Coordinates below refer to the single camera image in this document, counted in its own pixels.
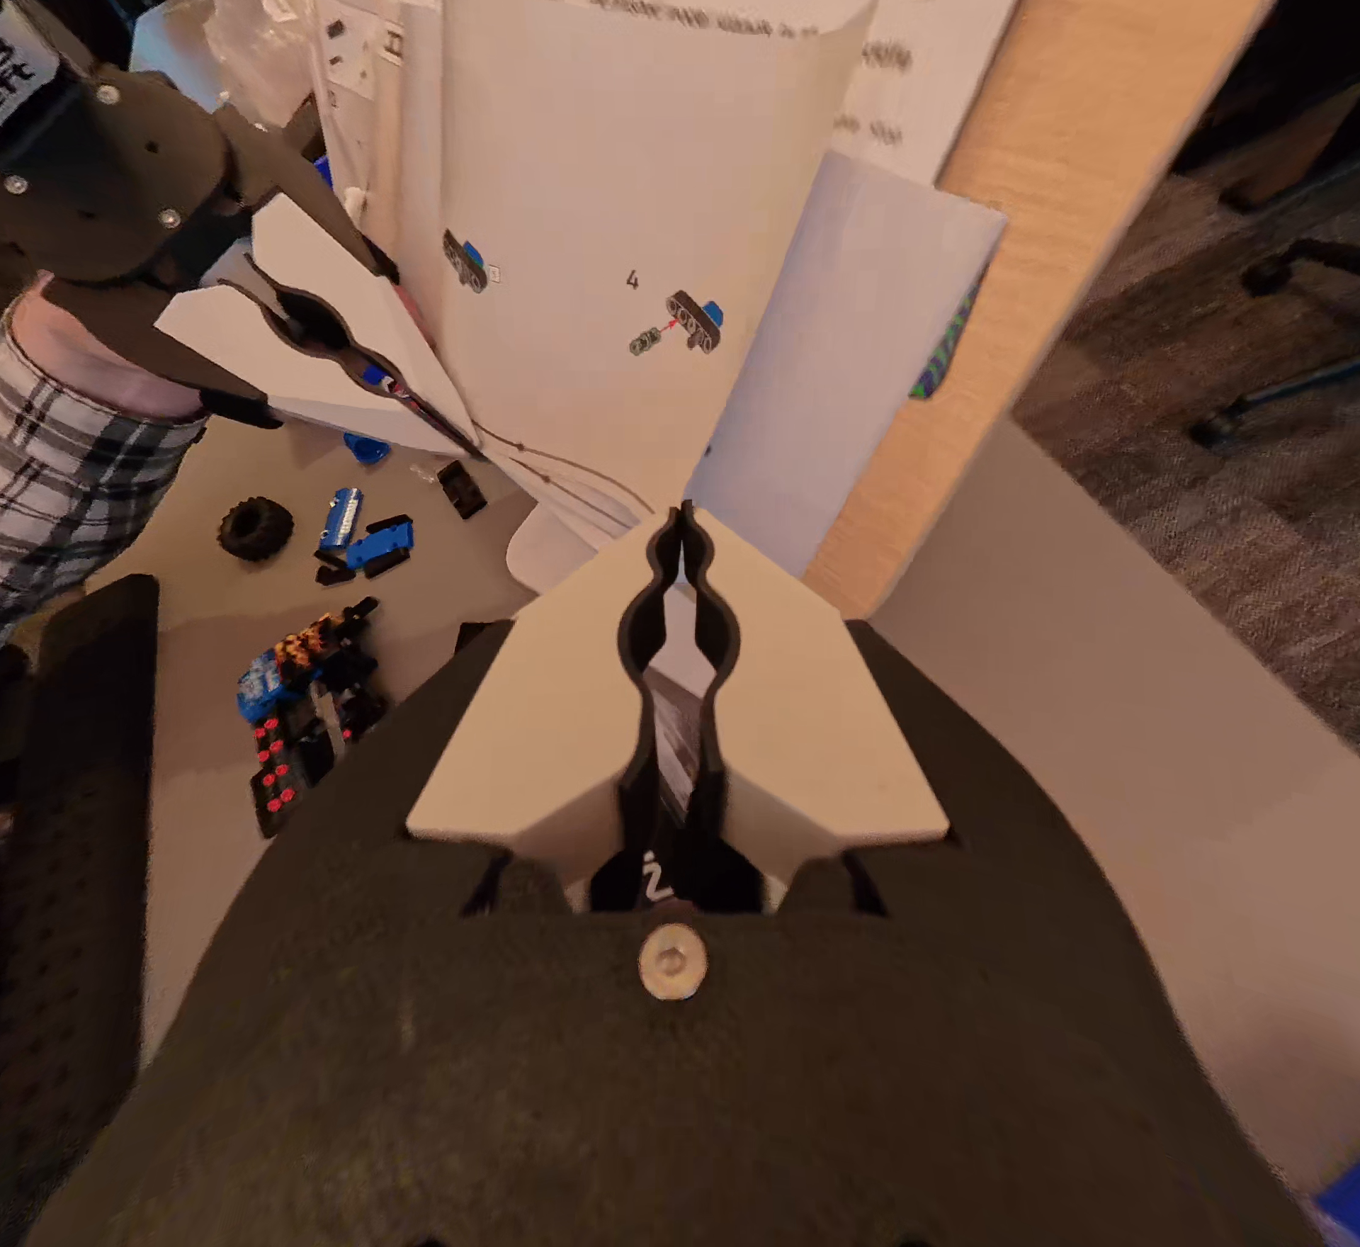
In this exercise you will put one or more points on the person's left forearm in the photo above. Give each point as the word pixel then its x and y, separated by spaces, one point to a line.
pixel 63 481

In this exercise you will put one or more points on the black office chair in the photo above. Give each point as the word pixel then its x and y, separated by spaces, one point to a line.
pixel 1264 274

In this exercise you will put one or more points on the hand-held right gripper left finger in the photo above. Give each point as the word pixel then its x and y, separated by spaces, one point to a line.
pixel 520 737

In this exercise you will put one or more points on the black toy tyre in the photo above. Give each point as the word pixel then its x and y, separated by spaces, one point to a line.
pixel 254 528

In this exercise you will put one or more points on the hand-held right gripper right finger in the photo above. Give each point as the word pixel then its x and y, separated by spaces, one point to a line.
pixel 829 737

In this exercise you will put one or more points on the grey desk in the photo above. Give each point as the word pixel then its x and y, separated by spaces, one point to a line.
pixel 1063 684

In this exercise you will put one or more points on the black frame plate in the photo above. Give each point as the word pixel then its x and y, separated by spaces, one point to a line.
pixel 462 488

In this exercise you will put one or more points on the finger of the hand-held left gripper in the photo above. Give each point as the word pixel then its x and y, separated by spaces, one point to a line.
pixel 276 364
pixel 340 280

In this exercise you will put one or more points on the black dimpled mat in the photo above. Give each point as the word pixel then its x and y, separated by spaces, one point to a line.
pixel 74 842

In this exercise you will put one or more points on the instruction booklet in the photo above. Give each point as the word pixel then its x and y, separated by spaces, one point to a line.
pixel 594 205

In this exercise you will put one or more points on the black toy truck model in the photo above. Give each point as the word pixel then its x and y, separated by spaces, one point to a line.
pixel 309 725

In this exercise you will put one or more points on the blue long beam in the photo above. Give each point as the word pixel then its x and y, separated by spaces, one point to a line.
pixel 379 542

